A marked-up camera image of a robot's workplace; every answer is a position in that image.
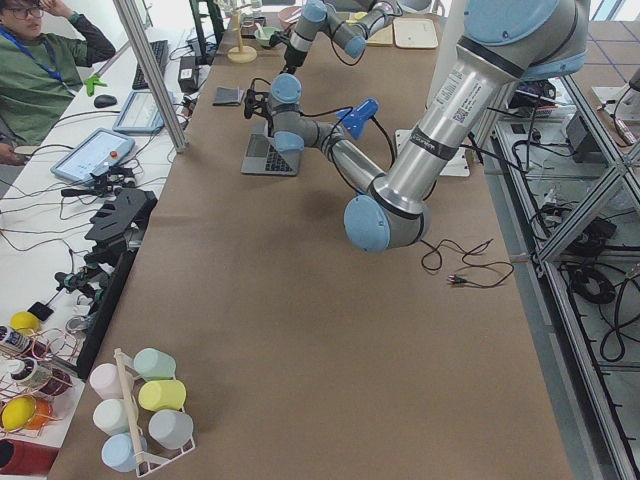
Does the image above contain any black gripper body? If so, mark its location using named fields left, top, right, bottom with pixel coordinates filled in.
left=281, top=45, right=306, bottom=75

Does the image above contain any grey laptop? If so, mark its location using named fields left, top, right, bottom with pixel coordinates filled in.
left=240, top=122, right=300, bottom=177

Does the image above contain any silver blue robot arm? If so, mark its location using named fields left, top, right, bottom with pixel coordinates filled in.
left=282, top=1, right=403, bottom=74
left=267, top=1, right=590, bottom=252

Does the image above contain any green ceramic bowl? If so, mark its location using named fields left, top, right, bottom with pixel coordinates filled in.
left=254, top=26, right=280, bottom=49

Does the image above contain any pink bowl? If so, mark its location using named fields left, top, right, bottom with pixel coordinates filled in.
left=278, top=6, right=302, bottom=24

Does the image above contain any wooden mug tree stand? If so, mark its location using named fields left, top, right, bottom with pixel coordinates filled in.
left=217, top=0, right=257, bottom=64

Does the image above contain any dark grey folded cloth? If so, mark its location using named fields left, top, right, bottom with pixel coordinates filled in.
left=212, top=86, right=245, bottom=106

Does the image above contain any blue desk lamp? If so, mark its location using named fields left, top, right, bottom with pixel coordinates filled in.
left=335, top=97, right=397, bottom=167

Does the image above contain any wooden cutting board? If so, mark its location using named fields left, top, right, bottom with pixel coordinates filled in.
left=347, top=12, right=394, bottom=46

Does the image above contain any black box device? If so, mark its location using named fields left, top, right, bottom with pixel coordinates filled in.
left=178, top=55, right=199, bottom=94

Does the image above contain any cream rectangular tray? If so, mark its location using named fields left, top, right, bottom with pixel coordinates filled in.
left=393, top=18, right=439, bottom=49

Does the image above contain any black keyboard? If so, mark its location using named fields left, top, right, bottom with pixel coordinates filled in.
left=131, top=39, right=170, bottom=91

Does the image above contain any far blue teach pendant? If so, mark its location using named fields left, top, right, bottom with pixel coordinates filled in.
left=113, top=90, right=164, bottom=135

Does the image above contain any blue teach pendant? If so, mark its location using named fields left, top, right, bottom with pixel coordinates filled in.
left=113, top=90, right=164, bottom=135
left=50, top=128, right=135, bottom=184

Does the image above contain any black computer mouse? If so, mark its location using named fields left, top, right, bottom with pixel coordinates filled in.
left=93, top=94, right=118, bottom=109

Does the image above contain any near blue teach pendant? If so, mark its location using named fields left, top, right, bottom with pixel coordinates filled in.
left=50, top=128, right=135, bottom=184

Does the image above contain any black stand rack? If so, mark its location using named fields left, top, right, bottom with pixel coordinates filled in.
left=55, top=188, right=158, bottom=380

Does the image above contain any seated person green sweater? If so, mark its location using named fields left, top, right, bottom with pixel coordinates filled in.
left=1, top=1, right=115, bottom=166

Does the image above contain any teal plastic cup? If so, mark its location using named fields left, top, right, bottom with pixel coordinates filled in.
left=133, top=348, right=176, bottom=381

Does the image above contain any yellow-green plastic cup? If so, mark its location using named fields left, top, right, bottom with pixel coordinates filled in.
left=138, top=379, right=187, bottom=412

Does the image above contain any pink plastic cup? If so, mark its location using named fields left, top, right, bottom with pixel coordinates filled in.
left=89, top=363, right=124, bottom=400

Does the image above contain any yellow ball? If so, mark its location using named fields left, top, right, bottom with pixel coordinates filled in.
left=9, top=311, right=41, bottom=335

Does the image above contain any grey plastic cup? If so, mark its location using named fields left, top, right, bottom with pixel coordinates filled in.
left=148, top=409, right=194, bottom=450

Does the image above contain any white plastic cup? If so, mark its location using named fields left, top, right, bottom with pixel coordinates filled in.
left=92, top=399, right=129, bottom=436

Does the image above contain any light blue plastic cup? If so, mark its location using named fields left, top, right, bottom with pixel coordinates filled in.
left=101, top=433, right=137, bottom=473

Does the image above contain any yellow cup in basket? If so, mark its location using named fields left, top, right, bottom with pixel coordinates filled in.
left=1, top=396, right=36, bottom=432

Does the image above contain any red cylinder container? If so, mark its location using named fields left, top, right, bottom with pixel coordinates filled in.
left=1, top=439, right=59, bottom=476

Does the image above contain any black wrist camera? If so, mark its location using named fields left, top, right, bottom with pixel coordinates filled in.
left=243, top=77, right=270, bottom=120

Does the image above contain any aluminium frame post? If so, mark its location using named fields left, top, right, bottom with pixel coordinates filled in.
left=113, top=0, right=187, bottom=154

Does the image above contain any green handled tool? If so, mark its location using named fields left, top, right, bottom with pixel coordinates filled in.
left=84, top=42, right=129, bottom=97

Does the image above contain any black loose cable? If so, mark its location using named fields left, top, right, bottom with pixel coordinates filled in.
left=419, top=238, right=516, bottom=290

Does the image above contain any wooden rack handle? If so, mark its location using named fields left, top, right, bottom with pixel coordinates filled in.
left=114, top=348, right=145, bottom=466

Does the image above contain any white wire cup rack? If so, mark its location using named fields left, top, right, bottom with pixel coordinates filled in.
left=122, top=351, right=196, bottom=478

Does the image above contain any copper wire basket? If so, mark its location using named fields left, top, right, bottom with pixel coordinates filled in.
left=1, top=325, right=84, bottom=446

